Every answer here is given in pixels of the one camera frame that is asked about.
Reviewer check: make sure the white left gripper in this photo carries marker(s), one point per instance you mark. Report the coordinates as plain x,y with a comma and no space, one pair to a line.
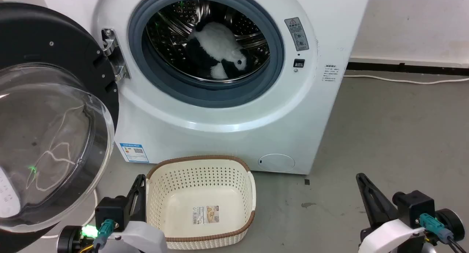
143,236

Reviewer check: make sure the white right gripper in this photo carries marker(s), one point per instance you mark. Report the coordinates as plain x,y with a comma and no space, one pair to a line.
392,236

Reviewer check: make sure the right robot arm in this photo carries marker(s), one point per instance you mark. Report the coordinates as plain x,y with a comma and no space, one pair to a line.
451,223

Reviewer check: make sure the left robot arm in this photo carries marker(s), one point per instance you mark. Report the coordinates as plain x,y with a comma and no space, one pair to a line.
71,240

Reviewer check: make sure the black round glass washer door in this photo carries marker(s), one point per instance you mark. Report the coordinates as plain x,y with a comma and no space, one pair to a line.
47,135

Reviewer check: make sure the white front-load washing machine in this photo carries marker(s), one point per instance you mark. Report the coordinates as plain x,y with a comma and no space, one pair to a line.
220,121

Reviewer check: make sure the chrome door hinge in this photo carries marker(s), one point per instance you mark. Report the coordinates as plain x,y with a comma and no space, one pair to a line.
115,53

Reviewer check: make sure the blue energy label sticker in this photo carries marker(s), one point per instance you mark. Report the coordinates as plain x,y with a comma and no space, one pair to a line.
134,152

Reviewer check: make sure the cream perforated laundry basket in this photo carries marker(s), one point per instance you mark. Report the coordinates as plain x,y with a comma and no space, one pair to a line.
205,205

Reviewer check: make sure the paper label in basket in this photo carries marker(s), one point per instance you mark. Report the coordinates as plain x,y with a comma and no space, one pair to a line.
206,214

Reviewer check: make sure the black and white plush panda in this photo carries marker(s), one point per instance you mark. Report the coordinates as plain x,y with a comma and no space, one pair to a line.
220,47

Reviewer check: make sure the grey warning sticker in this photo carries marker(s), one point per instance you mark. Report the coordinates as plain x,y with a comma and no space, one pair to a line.
297,33

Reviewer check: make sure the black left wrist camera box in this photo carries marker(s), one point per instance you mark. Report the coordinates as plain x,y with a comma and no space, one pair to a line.
111,211

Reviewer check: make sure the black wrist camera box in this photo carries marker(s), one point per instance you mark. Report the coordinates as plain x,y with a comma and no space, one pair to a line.
416,207
111,211

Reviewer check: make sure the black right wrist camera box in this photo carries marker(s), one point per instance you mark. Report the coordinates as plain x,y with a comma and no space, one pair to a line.
416,207

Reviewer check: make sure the black wall baseboard strip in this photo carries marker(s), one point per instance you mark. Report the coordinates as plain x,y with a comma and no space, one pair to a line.
406,67

